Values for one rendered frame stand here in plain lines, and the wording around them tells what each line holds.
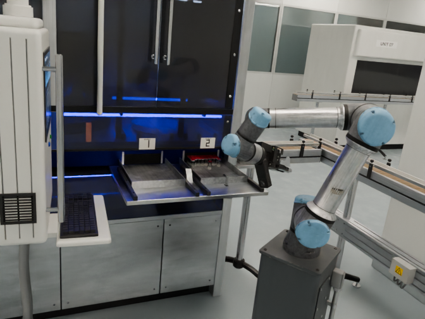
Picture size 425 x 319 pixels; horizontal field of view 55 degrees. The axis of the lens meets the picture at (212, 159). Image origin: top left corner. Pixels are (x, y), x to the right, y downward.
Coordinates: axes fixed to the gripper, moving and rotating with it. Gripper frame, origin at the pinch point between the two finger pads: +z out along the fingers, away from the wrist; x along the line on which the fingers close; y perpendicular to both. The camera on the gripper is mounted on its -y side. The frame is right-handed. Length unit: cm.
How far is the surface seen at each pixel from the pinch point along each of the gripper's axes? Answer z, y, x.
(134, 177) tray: -22, -12, 74
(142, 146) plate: -18, 5, 79
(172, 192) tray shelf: -15, -16, 50
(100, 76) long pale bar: -53, 29, 72
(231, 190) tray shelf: 10.7, -8.8, 38.7
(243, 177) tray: 22.0, -0.4, 42.5
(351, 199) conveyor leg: 108, 4, 28
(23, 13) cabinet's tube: -95, 33, 51
